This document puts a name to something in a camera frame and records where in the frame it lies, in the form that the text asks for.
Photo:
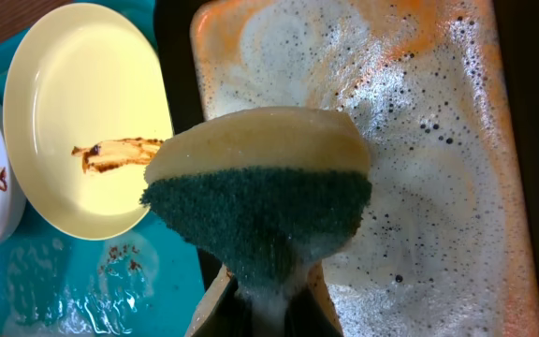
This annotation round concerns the yellow-green plate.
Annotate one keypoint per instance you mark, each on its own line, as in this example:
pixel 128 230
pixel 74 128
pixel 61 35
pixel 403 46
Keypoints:
pixel 85 111

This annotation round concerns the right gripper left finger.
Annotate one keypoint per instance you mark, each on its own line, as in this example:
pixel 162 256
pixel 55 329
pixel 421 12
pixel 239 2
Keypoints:
pixel 222 312

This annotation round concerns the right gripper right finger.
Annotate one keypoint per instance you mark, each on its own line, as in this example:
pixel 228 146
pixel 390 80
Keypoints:
pixel 311 313

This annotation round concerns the green and yellow sponge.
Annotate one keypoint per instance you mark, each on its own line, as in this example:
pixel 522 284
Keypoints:
pixel 269 191

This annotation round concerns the black tray with soapy water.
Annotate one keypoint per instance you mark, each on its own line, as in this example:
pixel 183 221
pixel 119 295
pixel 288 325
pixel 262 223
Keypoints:
pixel 447 95

